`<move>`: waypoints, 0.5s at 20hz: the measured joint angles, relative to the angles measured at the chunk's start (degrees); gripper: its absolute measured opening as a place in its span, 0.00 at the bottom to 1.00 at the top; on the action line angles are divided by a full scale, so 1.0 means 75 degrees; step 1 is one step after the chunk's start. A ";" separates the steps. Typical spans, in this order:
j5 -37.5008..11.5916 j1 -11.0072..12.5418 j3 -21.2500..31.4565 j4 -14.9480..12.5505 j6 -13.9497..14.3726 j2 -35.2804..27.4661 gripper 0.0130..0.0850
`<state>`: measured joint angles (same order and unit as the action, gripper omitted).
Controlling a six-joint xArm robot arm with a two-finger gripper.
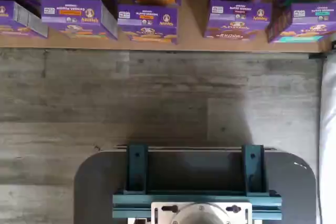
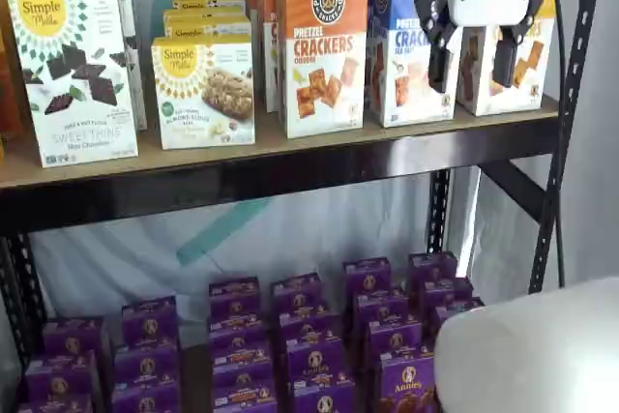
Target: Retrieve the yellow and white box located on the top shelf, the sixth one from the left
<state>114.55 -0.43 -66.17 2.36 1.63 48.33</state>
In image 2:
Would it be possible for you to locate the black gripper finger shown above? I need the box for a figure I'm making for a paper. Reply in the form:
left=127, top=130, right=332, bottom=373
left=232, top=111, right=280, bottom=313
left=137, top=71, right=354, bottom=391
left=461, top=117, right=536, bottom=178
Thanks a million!
left=414, top=0, right=463, bottom=96
left=491, top=0, right=545, bottom=89

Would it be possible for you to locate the blue white pretzel crackers box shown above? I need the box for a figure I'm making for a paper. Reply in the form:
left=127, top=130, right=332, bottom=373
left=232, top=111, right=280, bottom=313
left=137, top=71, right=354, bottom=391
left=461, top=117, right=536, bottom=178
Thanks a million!
left=366, top=0, right=458, bottom=130

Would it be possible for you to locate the purple Annie's snack box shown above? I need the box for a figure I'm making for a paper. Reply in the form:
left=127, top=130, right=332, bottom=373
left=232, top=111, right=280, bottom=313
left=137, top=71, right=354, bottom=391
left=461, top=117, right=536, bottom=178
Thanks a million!
left=110, top=381, right=183, bottom=413
left=42, top=316, right=105, bottom=361
left=208, top=277, right=262, bottom=320
left=212, top=364, right=277, bottom=395
left=284, top=333, right=345, bottom=380
left=352, top=289, right=410, bottom=325
left=215, top=386, right=280, bottom=413
left=270, top=272, right=323, bottom=312
left=278, top=306, right=331, bottom=339
left=24, top=352, right=101, bottom=402
left=420, top=277, right=475, bottom=310
left=365, top=318, right=425, bottom=359
left=207, top=313, right=267, bottom=344
left=120, top=295, right=180, bottom=349
left=342, top=257, right=393, bottom=296
left=113, top=342, right=181, bottom=388
left=376, top=352, right=440, bottom=413
left=432, top=296, right=485, bottom=335
left=210, top=338, right=272, bottom=370
left=16, top=393, right=93, bottom=413
left=289, top=373, right=357, bottom=413
left=408, top=251, right=458, bottom=286

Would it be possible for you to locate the Simple Mills bars box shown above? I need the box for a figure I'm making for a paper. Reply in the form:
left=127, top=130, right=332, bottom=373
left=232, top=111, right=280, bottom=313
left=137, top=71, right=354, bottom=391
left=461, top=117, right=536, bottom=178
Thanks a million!
left=162, top=19, right=253, bottom=43
left=150, top=35, right=257, bottom=151
left=162, top=7, right=249, bottom=25
left=172, top=0, right=247, bottom=12

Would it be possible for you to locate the black metal shelf rack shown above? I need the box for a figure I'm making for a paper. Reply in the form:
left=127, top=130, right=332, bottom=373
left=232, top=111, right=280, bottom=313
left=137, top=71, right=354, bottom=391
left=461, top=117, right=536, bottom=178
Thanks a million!
left=0, top=0, right=607, bottom=413

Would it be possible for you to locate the Simple Mills Sweet Thins box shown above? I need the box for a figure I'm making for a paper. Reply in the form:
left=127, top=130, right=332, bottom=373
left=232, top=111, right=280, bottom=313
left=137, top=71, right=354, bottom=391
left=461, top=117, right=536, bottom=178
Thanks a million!
left=32, top=0, right=149, bottom=133
left=7, top=0, right=140, bottom=169

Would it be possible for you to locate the amber pretzel snack box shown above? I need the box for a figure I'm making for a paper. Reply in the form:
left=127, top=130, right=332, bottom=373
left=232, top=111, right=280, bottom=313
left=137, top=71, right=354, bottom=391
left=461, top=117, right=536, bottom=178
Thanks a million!
left=0, top=0, right=30, bottom=165

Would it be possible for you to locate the white banner with teal logo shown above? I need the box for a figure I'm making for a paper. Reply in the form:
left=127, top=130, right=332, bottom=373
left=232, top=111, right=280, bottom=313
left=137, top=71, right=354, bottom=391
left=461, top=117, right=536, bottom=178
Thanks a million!
left=28, top=0, right=485, bottom=332

